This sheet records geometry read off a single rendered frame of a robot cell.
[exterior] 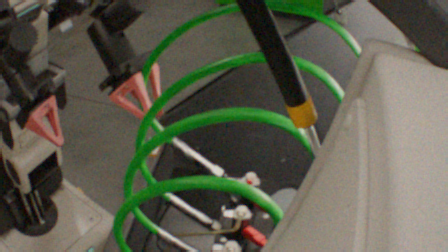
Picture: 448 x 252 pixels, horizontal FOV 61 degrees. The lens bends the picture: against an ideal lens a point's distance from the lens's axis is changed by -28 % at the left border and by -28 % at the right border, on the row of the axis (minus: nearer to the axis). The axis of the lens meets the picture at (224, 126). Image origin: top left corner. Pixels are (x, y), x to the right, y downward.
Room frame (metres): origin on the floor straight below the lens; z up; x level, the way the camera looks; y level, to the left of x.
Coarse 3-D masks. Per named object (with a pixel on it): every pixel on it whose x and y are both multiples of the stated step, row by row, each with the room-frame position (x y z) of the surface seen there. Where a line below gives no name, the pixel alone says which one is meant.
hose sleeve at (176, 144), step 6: (174, 138) 0.64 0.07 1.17; (168, 144) 0.63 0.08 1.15; (174, 144) 0.63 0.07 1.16; (180, 144) 0.63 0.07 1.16; (186, 144) 0.64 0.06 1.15; (180, 150) 0.63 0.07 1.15; (186, 150) 0.63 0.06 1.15; (192, 150) 0.63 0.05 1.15; (186, 156) 0.63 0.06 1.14; (192, 156) 0.63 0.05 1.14; (198, 156) 0.63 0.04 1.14; (192, 162) 0.63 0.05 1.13; (198, 162) 0.62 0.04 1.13; (204, 162) 0.62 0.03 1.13; (210, 162) 0.63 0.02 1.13; (204, 168) 0.62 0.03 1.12; (210, 168) 0.62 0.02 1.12
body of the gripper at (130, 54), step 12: (120, 36) 0.70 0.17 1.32; (108, 48) 0.67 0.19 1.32; (120, 48) 0.67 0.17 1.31; (132, 48) 0.68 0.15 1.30; (108, 60) 0.66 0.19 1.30; (120, 60) 0.66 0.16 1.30; (132, 60) 0.65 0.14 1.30; (108, 72) 0.66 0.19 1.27; (120, 72) 0.62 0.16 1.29; (108, 84) 0.64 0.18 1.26
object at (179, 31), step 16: (208, 16) 0.62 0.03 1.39; (320, 16) 0.60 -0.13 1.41; (176, 32) 0.63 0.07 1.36; (336, 32) 0.59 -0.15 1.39; (160, 48) 0.63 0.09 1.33; (352, 48) 0.59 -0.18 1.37; (144, 64) 0.64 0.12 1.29; (144, 80) 0.64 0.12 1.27; (144, 112) 0.64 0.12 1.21; (160, 128) 0.64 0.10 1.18
